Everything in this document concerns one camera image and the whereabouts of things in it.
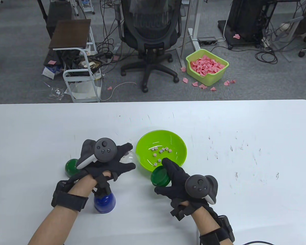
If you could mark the dark grey motion controller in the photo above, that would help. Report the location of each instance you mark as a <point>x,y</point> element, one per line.
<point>199,187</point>
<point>105,150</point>

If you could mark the lime green plastic bowl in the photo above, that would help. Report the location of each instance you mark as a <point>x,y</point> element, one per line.
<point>173,140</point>

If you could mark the person's left hand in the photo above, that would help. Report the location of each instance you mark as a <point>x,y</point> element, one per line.
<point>122,167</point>

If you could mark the blue dice cup cover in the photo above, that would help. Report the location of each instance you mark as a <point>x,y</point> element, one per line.
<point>104,204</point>

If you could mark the light green plastic bin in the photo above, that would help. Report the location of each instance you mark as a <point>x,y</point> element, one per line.
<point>211,77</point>

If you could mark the green dice cup cover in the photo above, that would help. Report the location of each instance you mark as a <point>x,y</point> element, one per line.
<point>71,167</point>

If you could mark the white cardboard box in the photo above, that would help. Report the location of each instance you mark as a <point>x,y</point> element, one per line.
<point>48,72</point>

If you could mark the group of white dice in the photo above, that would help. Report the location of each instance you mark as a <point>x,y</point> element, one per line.
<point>154,155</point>

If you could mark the white metal cart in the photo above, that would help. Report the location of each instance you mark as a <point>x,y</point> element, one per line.
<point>77,77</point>

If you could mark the clear plastic wrapper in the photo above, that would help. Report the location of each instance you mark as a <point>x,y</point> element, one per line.
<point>56,93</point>

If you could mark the white desk leg frame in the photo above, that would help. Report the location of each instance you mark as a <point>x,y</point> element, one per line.
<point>191,35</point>

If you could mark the pile of pink scraps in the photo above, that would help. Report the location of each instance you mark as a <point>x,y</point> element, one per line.
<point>206,65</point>

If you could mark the person's left forearm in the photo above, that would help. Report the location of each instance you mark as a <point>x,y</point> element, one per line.
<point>56,224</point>

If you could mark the person's right hand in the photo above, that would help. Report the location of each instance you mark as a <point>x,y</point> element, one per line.
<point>177,181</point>

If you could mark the black mesh office chair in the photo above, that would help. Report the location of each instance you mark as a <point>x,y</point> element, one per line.
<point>153,30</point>

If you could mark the grey power box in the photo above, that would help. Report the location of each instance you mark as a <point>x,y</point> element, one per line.
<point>206,40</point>

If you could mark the green dice cup base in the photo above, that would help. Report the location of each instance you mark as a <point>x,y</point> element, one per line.
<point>159,176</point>

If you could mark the brown top side table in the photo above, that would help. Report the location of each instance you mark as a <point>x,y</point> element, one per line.
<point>70,33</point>

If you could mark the scattered pink floor scraps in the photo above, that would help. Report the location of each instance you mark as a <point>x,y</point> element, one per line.
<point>202,86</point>

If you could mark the person's right forearm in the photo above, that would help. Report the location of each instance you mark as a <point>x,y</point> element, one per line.
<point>206,224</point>

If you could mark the black wheeled platform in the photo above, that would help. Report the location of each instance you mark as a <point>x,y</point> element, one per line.
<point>223,30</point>

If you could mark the dark side table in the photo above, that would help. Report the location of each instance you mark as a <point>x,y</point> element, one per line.
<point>58,10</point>

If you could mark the clear plastic dome cover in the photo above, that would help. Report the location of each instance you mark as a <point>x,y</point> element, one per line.
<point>129,157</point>

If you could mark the black computer tower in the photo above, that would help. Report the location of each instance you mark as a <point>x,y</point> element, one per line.
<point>244,17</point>

